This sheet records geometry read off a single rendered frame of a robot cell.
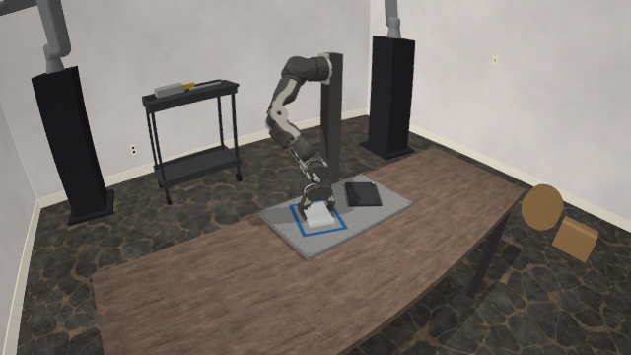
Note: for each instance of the blue tape outline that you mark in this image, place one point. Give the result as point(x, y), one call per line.
point(317, 233)

